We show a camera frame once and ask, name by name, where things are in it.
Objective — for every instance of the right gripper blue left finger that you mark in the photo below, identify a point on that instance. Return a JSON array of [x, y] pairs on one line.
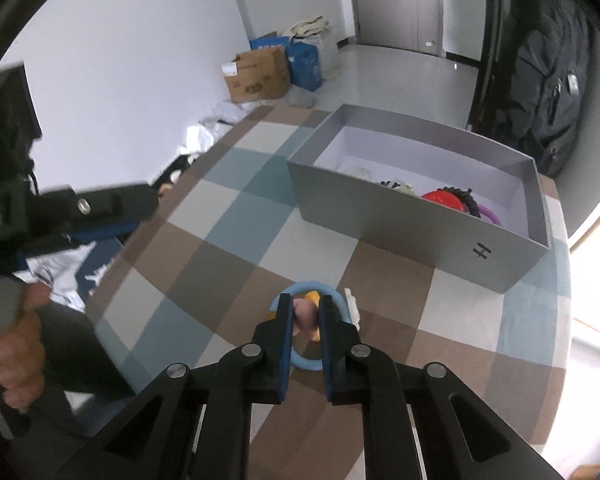
[[284, 324]]

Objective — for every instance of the brown cardboard box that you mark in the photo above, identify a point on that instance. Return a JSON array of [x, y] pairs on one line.
[[257, 75]]

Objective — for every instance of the red round hair clip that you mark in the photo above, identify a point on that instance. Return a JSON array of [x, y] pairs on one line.
[[445, 198]]

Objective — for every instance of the black backpack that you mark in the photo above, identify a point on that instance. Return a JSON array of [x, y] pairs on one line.
[[540, 81]]

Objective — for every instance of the person's left hand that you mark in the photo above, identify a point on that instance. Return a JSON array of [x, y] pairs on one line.
[[22, 355]]

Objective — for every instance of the blue cardboard box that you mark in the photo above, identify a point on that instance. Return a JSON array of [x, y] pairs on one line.
[[302, 59]]

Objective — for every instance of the grey cardboard box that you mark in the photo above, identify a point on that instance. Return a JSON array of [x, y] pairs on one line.
[[501, 236]]

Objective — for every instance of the white plastic bags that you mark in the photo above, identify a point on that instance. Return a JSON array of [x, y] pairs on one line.
[[200, 137]]

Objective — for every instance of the cream tote bag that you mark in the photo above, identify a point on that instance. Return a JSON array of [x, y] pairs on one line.
[[306, 28]]

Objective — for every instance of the black and white shoes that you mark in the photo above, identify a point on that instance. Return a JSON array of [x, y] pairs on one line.
[[166, 180]]

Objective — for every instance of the grey door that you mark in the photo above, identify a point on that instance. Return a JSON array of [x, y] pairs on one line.
[[409, 25]]

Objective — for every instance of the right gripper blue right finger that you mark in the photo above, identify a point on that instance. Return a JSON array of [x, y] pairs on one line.
[[331, 327]]

